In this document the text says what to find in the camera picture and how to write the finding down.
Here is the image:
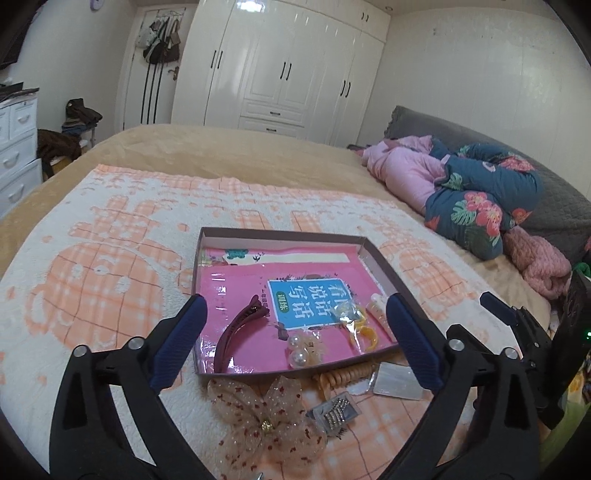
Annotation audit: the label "clear white plastic packet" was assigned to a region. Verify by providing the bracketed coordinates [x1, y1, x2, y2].
[373, 362, 424, 400]

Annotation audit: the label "sheer beige red-dotted bow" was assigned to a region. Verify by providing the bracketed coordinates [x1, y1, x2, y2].
[207, 376, 327, 479]

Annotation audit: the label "orange spiral hair tie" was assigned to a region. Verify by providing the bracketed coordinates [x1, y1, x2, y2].
[313, 361, 376, 393]

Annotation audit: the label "maroon oval hair claw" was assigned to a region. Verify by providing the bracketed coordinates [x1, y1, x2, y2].
[213, 295, 270, 374]

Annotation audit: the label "green sleeved forearm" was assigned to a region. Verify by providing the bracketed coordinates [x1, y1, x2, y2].
[540, 359, 590, 471]

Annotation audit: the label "pink knitted garment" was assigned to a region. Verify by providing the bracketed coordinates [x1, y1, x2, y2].
[503, 226, 572, 300]

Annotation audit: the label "blue floral padded jacket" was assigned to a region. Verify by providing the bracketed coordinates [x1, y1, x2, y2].
[425, 139, 543, 260]

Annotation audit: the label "clear plastic bottle accessory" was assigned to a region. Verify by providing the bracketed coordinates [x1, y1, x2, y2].
[366, 293, 390, 329]

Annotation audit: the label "grey quilted headboard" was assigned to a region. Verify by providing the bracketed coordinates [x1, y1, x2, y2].
[384, 105, 590, 264]

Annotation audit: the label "yellow accessory in plastic bag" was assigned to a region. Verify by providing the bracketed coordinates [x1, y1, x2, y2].
[332, 300, 379, 354]

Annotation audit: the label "pink padded jacket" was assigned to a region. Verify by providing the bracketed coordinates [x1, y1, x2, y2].
[356, 135, 446, 216]

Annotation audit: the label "white and orange fleece blanket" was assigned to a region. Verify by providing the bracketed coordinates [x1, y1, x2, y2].
[1, 165, 515, 466]

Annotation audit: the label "pearl hair accessory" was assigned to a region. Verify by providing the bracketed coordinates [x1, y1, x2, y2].
[276, 322, 328, 370]

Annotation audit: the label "brown shallow cardboard tray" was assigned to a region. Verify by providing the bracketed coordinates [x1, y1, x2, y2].
[191, 225, 408, 379]

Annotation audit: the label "beige bedspread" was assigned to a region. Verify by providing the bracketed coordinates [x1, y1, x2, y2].
[0, 123, 553, 324]

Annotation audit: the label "white plastic drawer unit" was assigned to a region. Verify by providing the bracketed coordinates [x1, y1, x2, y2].
[0, 82, 43, 218]

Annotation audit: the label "white wardrobe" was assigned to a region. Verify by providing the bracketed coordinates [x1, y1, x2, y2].
[171, 1, 391, 147]

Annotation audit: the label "dark clothes pile on stool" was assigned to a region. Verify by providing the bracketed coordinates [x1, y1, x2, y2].
[61, 98, 103, 136]

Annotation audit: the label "white door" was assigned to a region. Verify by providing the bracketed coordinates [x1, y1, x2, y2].
[115, 4, 195, 132]

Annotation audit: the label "bags hanging on door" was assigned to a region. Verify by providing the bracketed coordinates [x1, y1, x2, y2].
[135, 17, 181, 65]

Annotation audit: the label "black wall television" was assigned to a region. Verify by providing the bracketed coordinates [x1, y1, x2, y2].
[0, 0, 38, 69]

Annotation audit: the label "round wall clock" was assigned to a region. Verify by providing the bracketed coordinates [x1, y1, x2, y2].
[89, 0, 105, 12]

